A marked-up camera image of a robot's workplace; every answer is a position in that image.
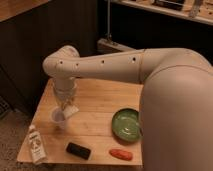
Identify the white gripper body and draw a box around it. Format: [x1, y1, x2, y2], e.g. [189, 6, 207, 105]
[53, 78, 77, 110]

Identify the white sponge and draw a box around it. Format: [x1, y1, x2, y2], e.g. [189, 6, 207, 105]
[63, 106, 79, 119]

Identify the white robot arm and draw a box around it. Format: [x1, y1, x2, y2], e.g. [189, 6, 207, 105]
[43, 46, 213, 171]

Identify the white ceramic cup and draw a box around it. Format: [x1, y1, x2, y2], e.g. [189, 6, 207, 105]
[51, 108, 67, 129]

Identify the green ceramic bowl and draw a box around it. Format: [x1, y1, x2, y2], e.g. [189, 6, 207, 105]
[111, 108, 140, 143]

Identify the wooden table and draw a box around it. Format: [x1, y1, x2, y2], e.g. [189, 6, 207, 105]
[16, 77, 144, 167]

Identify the metal pole with base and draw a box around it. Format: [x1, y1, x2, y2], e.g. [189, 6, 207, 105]
[97, 0, 132, 54]

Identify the black rectangular block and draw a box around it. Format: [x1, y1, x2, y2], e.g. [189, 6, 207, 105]
[66, 143, 91, 160]

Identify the white plastic bottle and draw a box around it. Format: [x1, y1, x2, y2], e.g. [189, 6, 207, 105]
[28, 125, 47, 164]

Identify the orange red oblong object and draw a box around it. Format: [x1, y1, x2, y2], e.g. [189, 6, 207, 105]
[109, 149, 133, 161]

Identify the wooden shelf with items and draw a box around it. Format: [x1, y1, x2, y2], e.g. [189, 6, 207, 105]
[112, 0, 213, 26]

